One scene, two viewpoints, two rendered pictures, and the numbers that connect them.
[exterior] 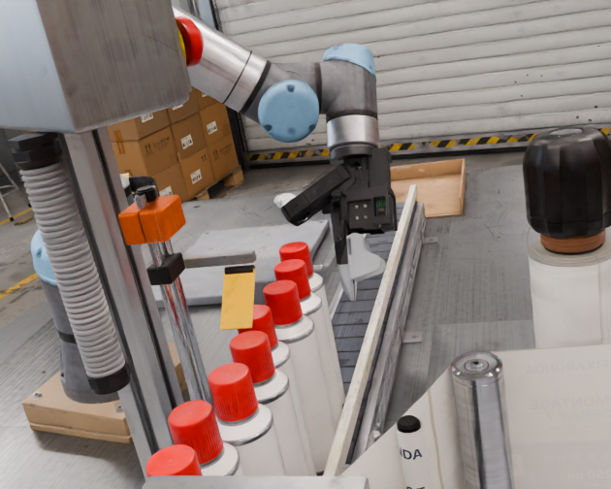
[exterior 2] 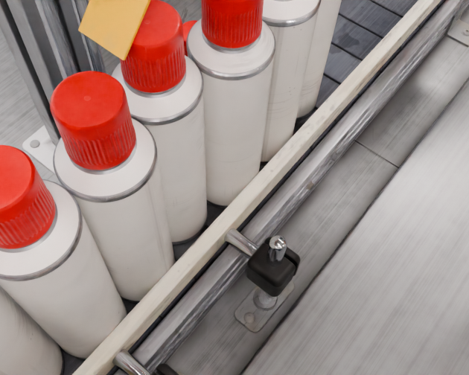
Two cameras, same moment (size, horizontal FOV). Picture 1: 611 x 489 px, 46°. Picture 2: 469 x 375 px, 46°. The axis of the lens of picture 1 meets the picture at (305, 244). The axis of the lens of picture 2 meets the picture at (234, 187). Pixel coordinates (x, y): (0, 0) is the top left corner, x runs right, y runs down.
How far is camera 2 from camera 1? 0.43 m
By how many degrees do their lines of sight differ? 42
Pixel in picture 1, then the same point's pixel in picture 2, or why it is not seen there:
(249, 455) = (13, 288)
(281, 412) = (119, 213)
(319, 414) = (234, 162)
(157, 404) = (33, 44)
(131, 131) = not seen: outside the picture
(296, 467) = (137, 256)
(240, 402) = not seen: outside the picture
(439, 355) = (467, 103)
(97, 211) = not seen: outside the picture
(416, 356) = (448, 65)
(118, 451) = not seen: hidden behind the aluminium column
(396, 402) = (382, 120)
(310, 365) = (240, 111)
